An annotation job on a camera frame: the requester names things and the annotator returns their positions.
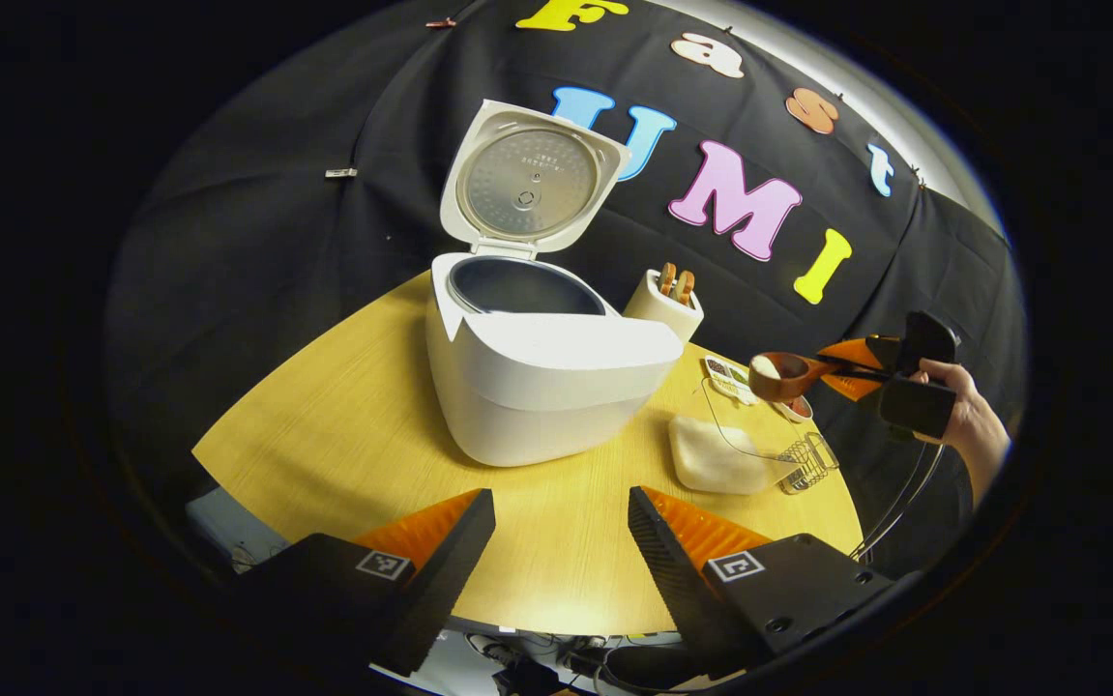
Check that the white round plate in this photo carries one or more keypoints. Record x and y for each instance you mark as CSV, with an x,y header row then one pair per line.
x,y
796,414

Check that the white rice cooker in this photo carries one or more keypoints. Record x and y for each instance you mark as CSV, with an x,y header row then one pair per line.
x,y
537,387

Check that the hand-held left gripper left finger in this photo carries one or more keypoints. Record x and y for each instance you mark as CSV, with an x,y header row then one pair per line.
x,y
440,580

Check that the white divided grain dish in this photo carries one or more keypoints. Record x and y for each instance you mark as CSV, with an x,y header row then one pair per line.
x,y
728,380

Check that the brown wooden spoon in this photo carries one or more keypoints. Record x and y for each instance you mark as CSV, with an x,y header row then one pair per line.
x,y
788,379

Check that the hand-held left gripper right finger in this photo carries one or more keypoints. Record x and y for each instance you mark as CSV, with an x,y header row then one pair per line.
x,y
677,590

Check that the toasted bread slice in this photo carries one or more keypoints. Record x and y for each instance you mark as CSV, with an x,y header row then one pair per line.
x,y
684,287
667,280

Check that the pale grey box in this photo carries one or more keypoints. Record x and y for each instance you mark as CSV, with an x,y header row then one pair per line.
x,y
232,532

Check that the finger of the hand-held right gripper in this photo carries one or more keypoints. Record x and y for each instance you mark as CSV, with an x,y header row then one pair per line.
x,y
870,353
861,387

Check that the silver clip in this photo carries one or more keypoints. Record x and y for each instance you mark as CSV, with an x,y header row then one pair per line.
x,y
341,173

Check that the white toaster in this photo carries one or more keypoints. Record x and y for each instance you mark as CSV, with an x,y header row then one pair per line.
x,y
658,311

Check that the clear box of rice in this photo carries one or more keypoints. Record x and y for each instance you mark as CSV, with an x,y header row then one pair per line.
x,y
716,459

